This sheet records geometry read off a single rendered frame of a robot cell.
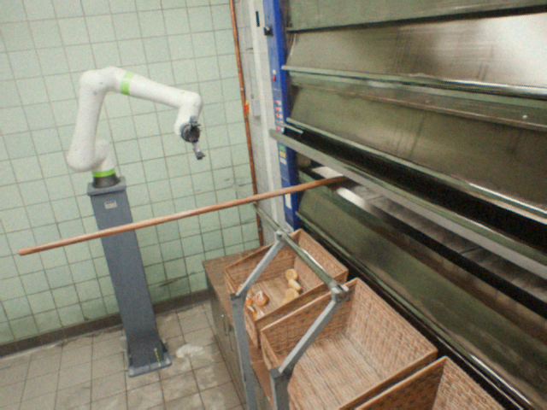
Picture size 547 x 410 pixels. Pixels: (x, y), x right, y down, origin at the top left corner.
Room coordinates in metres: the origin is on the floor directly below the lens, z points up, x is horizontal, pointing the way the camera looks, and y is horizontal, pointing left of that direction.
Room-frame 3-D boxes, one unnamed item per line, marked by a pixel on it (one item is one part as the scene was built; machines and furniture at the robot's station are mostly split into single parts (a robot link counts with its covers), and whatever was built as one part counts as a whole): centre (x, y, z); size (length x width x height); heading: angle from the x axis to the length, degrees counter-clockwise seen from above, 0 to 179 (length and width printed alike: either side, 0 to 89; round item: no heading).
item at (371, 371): (1.44, -0.18, 0.72); 0.56 x 0.49 x 0.28; 17
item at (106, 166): (2.46, 0.92, 1.36); 0.16 x 0.13 x 0.19; 166
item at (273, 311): (2.03, 0.01, 0.72); 0.56 x 0.49 x 0.28; 18
